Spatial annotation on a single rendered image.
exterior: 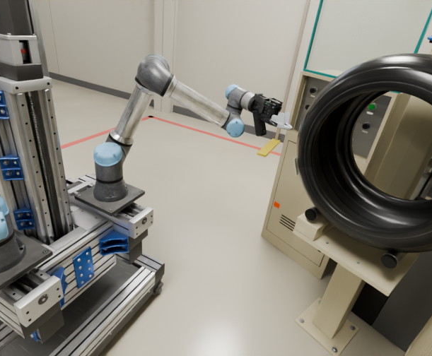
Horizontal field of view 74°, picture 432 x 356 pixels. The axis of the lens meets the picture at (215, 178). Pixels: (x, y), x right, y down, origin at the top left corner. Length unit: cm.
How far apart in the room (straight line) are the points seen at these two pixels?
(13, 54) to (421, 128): 136
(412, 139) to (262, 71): 319
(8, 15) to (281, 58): 351
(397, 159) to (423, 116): 18
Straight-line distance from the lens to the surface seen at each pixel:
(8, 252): 114
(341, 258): 114
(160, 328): 178
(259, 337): 182
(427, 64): 90
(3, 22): 110
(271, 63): 425
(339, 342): 195
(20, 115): 113
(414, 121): 130
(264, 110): 123
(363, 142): 179
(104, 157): 129
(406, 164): 133
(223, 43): 450
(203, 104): 119
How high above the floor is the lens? 149
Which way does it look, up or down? 29 degrees down
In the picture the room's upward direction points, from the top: 7 degrees clockwise
